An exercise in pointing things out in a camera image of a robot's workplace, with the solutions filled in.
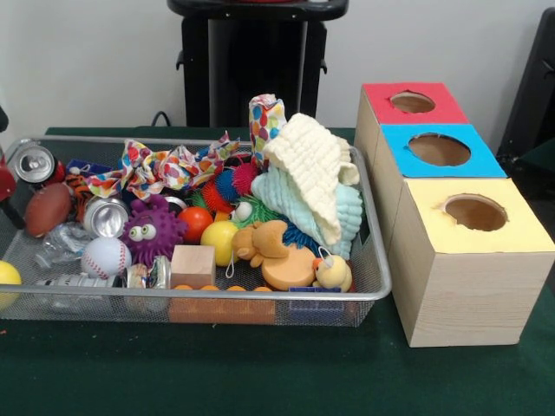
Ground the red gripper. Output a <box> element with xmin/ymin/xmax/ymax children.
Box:
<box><xmin>0</xmin><ymin>165</ymin><xmax>26</xmax><ymax>231</ymax></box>

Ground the clear plastic blue label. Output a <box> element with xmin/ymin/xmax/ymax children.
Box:
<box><xmin>35</xmin><ymin>222</ymin><xmax>95</xmax><ymax>270</ymax></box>

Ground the crushed clear plastic bottle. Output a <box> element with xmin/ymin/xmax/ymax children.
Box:
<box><xmin>36</xmin><ymin>272</ymin><xmax>115</xmax><ymax>289</ymax></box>

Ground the crushed silver can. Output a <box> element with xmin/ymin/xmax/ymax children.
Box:
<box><xmin>83</xmin><ymin>196</ymin><xmax>132</xmax><ymax>240</ymax></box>

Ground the open-top silver can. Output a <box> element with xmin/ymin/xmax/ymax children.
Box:
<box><xmin>127</xmin><ymin>256</ymin><xmax>173</xmax><ymax>290</ymax></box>

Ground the multicolour polka dot cloth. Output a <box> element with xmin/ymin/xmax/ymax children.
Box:
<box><xmin>248</xmin><ymin>94</ymin><xmax>288</xmax><ymax>166</ymax></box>
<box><xmin>85</xmin><ymin>133</ymin><xmax>239</xmax><ymax>199</ymax></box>

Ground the cream knit cloth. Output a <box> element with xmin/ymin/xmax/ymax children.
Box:
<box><xmin>263</xmin><ymin>113</ymin><xmax>360</xmax><ymax>246</ymax></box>

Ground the shallow clear mesh bin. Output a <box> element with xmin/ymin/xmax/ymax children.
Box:
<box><xmin>0</xmin><ymin>135</ymin><xmax>391</xmax><ymax>328</ymax></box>

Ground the wooden box with three holes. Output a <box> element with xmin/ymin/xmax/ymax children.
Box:
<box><xmin>356</xmin><ymin>82</ymin><xmax>555</xmax><ymax>348</ymax></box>

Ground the brown toy football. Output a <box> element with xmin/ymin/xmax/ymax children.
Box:
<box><xmin>24</xmin><ymin>182</ymin><xmax>74</xmax><ymax>238</ymax></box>

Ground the upright dark soda can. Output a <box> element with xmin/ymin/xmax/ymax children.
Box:
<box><xmin>9</xmin><ymin>141</ymin><xmax>64</xmax><ymax>186</ymax></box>

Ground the white baseball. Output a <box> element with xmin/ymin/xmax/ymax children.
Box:
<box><xmin>81</xmin><ymin>237</ymin><xmax>133</xmax><ymax>279</ymax></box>

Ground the purple googly-eyed monster toy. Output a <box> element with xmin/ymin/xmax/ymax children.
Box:
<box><xmin>121</xmin><ymin>194</ymin><xmax>188</xmax><ymax>266</ymax></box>

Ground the small orange ball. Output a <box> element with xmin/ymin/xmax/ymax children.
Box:
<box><xmin>179</xmin><ymin>207</ymin><xmax>214</xmax><ymax>244</ymax></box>

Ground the wooden cube block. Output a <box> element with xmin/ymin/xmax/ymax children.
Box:
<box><xmin>171</xmin><ymin>245</ymin><xmax>217</xmax><ymax>289</ymax></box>

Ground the small yellow ball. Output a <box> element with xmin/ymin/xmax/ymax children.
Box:
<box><xmin>200</xmin><ymin>220</ymin><xmax>241</xmax><ymax>267</ymax></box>

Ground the orange toy brick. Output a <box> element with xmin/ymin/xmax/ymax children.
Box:
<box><xmin>168</xmin><ymin>284</ymin><xmax>277</xmax><ymax>325</ymax></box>

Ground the orange foam duck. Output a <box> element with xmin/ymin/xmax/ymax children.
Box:
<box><xmin>231</xmin><ymin>219</ymin><xmax>317</xmax><ymax>291</ymax></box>

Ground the mint green cloth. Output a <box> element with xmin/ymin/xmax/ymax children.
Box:
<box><xmin>250</xmin><ymin>166</ymin><xmax>364</xmax><ymax>260</ymax></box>

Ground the small yellow rubber duck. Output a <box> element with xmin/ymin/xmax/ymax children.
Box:
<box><xmin>312</xmin><ymin>249</ymin><xmax>354</xmax><ymax>293</ymax></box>

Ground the black chair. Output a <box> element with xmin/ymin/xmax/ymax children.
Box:
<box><xmin>503</xmin><ymin>9</ymin><xmax>555</xmax><ymax>170</ymax></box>

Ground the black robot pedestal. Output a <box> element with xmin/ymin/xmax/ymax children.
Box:
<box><xmin>167</xmin><ymin>0</ymin><xmax>349</xmax><ymax>129</ymax></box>

